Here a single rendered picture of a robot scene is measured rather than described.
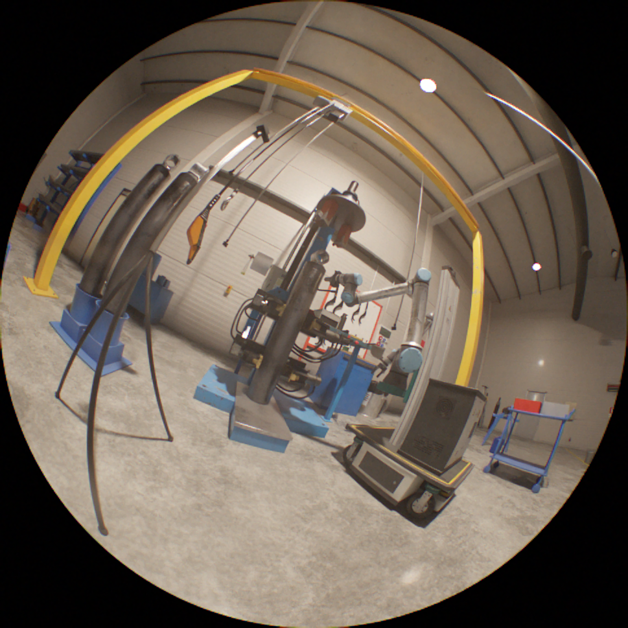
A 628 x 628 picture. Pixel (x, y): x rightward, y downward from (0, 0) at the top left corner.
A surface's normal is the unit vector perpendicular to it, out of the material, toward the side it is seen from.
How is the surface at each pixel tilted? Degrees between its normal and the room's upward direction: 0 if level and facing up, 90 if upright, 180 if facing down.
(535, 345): 90
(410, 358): 95
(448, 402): 90
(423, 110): 173
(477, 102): 173
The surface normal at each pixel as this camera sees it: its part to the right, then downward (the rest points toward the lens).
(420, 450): -0.80, -0.44
